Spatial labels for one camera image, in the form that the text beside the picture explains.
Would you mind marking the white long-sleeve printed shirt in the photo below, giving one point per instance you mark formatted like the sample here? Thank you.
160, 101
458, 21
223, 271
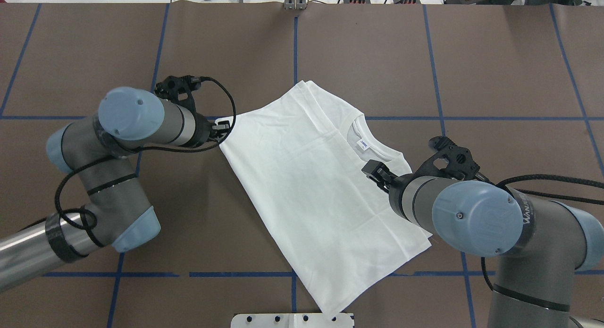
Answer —
300, 161

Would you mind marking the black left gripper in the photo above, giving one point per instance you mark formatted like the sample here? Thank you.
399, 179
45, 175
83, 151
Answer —
204, 131

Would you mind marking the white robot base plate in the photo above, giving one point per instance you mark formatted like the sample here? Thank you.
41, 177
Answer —
292, 320

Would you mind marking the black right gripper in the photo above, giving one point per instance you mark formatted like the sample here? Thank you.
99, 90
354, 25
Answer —
393, 184

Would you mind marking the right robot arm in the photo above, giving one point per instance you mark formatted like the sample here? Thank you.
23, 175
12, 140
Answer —
540, 241

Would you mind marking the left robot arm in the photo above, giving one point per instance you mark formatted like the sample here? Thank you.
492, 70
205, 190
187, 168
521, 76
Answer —
100, 202

